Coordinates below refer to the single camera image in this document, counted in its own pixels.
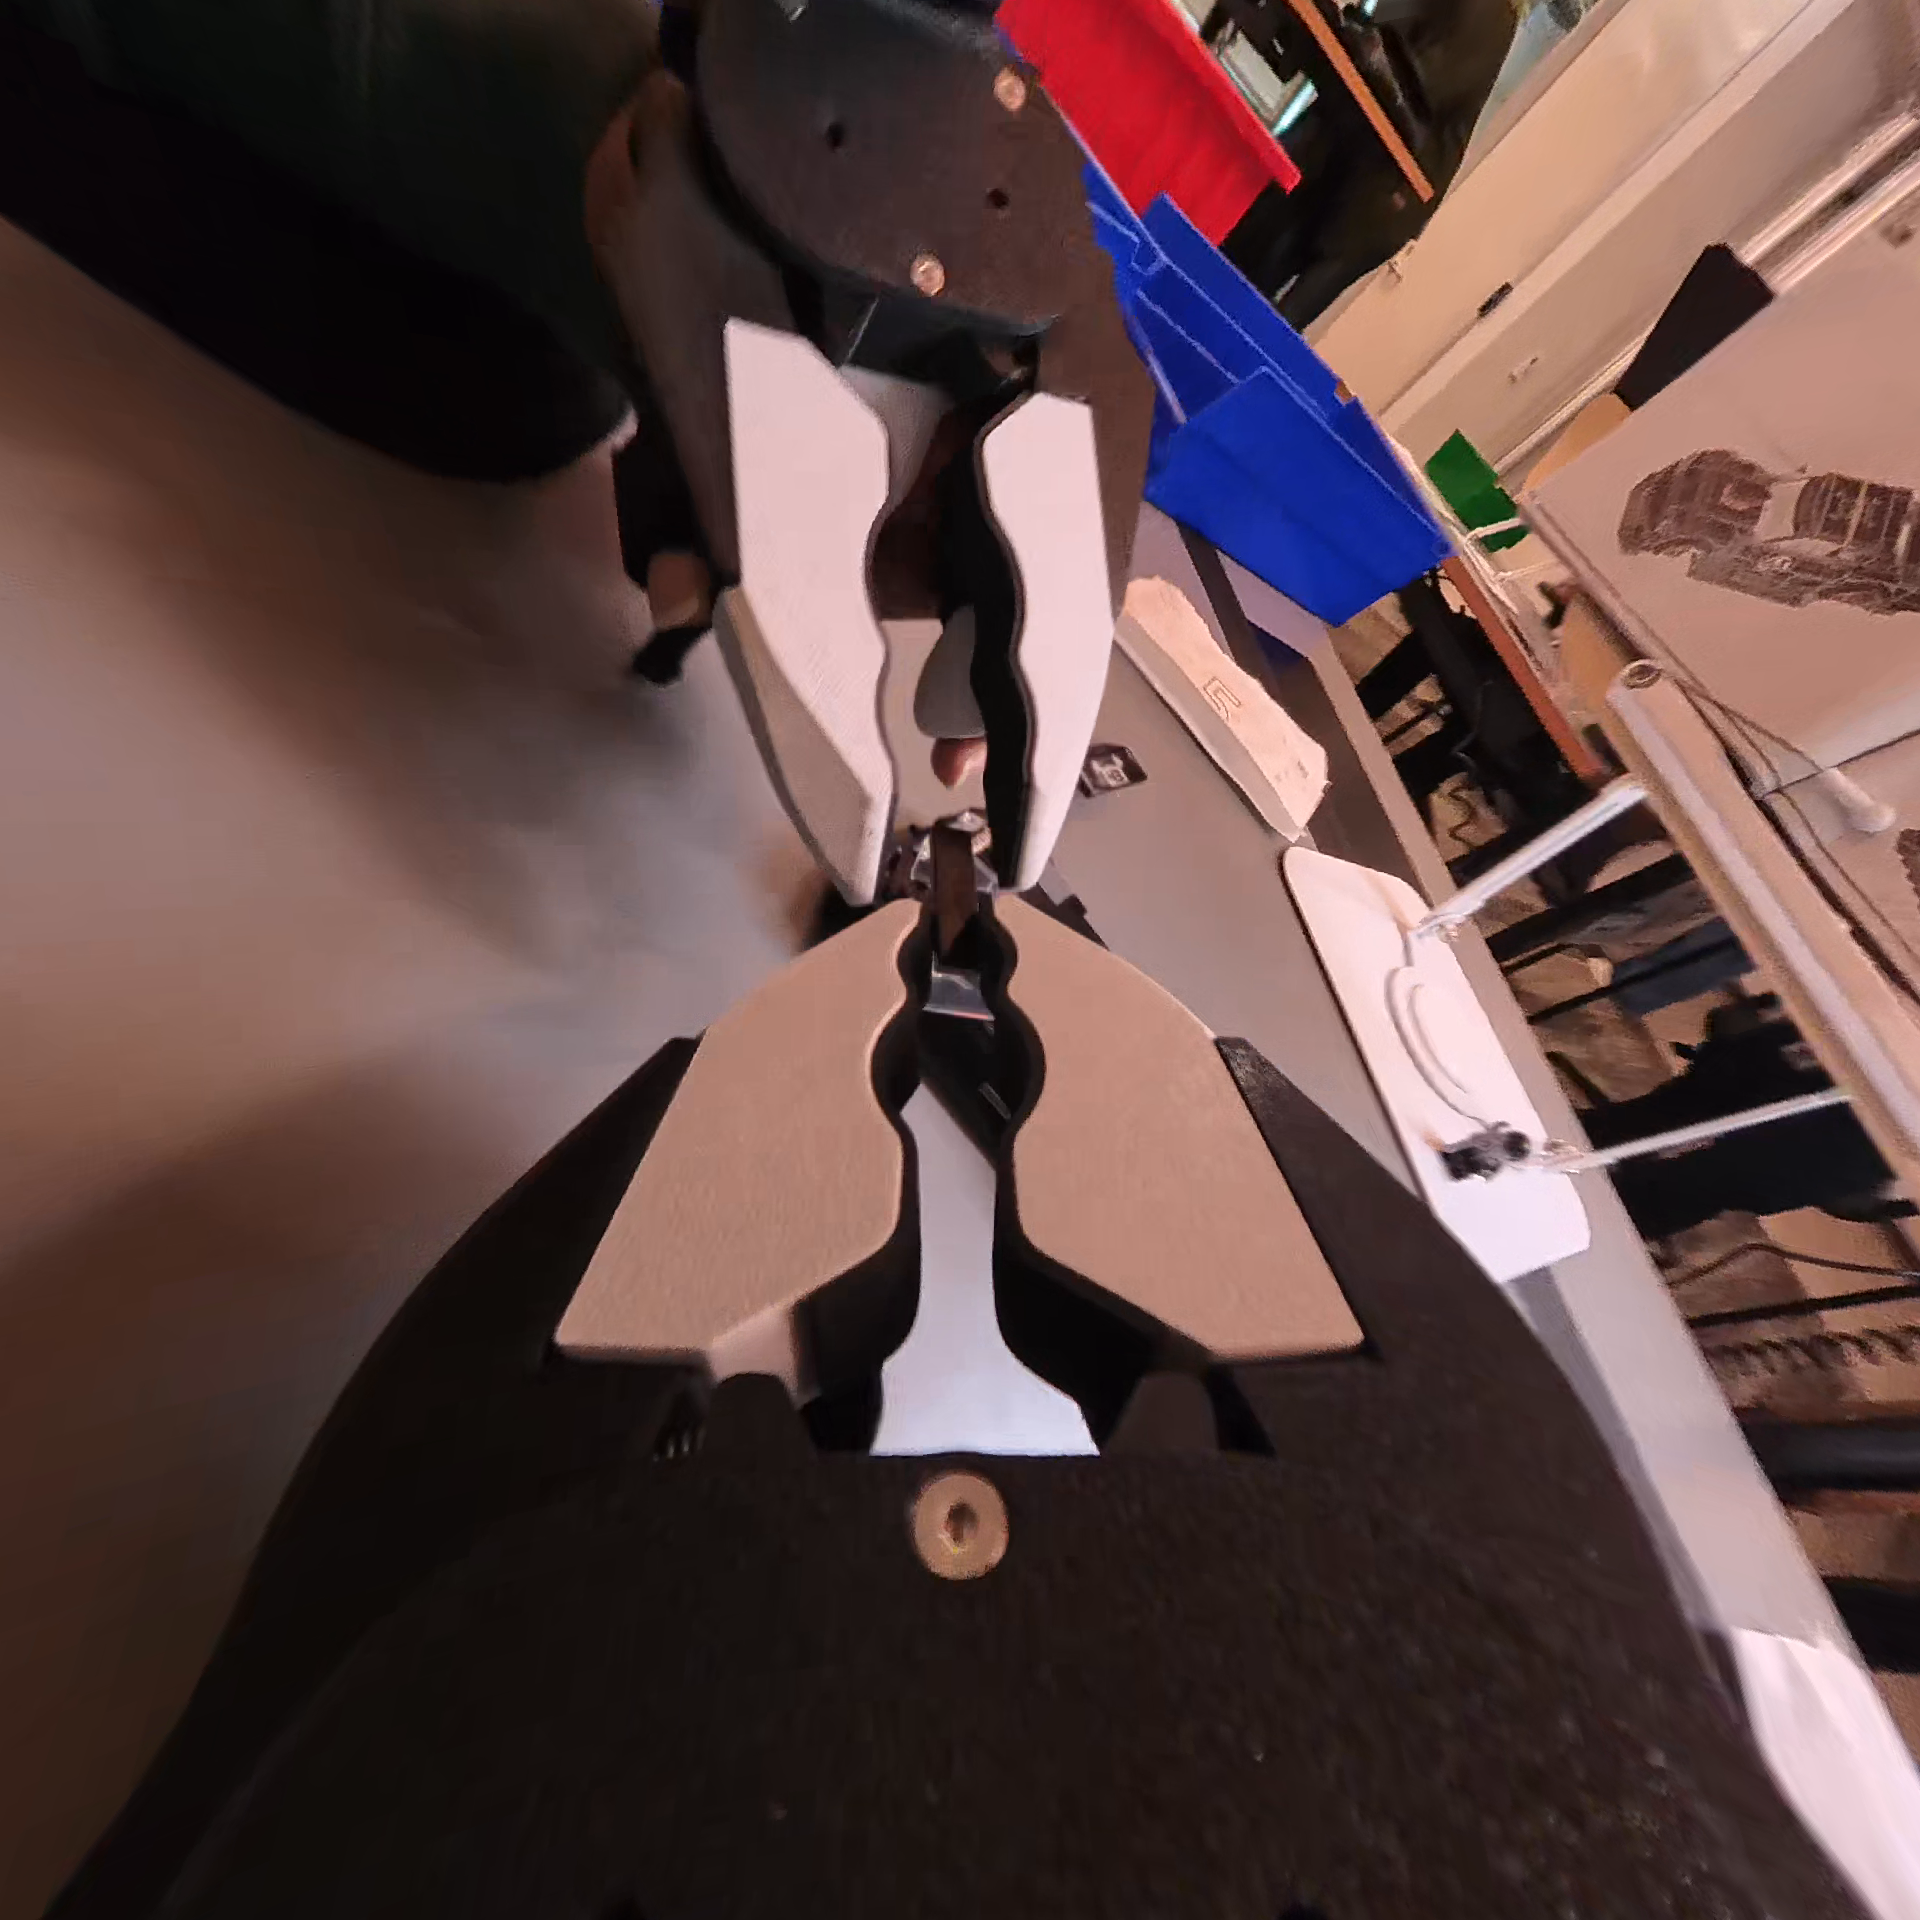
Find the green box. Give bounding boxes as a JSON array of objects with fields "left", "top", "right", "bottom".
[{"left": 1421, "top": 429, "right": 1536, "bottom": 554}]

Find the lego instruction booklet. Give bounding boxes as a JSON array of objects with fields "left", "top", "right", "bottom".
[{"left": 1523, "top": 256, "right": 1920, "bottom": 962}]

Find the person's left forearm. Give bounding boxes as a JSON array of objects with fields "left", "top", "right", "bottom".
[{"left": 0, "top": 0, "right": 669, "bottom": 256}]

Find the clear lego windshield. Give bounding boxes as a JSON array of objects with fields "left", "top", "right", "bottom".
[{"left": 896, "top": 809, "right": 1003, "bottom": 1037}]

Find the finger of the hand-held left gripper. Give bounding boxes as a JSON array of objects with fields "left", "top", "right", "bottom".
[
  {"left": 959, "top": 393, "right": 1119, "bottom": 890},
  {"left": 717, "top": 317, "right": 922, "bottom": 913}
]

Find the person's left hand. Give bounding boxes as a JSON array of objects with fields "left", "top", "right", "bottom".
[{"left": 587, "top": 64, "right": 710, "bottom": 429}]

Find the printed white paper bag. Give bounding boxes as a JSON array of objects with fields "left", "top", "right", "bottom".
[{"left": 1117, "top": 573, "right": 1333, "bottom": 845}]

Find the white book stand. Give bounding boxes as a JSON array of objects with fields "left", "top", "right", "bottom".
[{"left": 1283, "top": 660, "right": 1920, "bottom": 1290}]

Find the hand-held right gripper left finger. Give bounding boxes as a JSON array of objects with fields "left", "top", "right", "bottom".
[{"left": 555, "top": 896, "right": 922, "bottom": 1413}]

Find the black lego minifigure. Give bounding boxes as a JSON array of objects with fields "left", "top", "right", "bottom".
[{"left": 1431, "top": 1123, "right": 1543, "bottom": 1192}]

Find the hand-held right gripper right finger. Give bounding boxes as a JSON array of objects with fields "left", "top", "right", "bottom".
[{"left": 983, "top": 900, "right": 1370, "bottom": 1364}]

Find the red plastic bin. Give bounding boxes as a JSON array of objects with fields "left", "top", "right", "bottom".
[{"left": 995, "top": 0, "right": 1302, "bottom": 244}]

